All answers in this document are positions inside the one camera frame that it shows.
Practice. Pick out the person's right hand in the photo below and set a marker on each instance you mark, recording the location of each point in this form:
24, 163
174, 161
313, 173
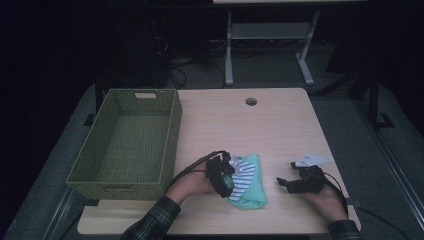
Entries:
328, 205

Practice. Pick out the teal striped garment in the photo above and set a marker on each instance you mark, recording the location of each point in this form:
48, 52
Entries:
253, 193

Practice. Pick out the grey metal table frame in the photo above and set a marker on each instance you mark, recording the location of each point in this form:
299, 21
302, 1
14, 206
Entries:
266, 30

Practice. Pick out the green woven basket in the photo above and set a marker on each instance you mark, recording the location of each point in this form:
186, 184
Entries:
133, 133

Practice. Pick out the aluminium floor rail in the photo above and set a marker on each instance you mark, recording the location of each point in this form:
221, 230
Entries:
60, 213
393, 160

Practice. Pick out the person's left hand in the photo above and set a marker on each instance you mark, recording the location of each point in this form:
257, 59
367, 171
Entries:
193, 183

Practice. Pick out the black metal stand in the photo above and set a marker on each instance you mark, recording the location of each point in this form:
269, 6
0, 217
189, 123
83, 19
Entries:
374, 100

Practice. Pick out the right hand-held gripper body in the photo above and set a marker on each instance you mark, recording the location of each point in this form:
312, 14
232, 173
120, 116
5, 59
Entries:
310, 181

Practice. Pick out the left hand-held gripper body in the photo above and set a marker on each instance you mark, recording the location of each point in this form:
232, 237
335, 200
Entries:
216, 168

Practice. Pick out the grey tape strip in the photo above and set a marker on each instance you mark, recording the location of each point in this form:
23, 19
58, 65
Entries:
352, 202

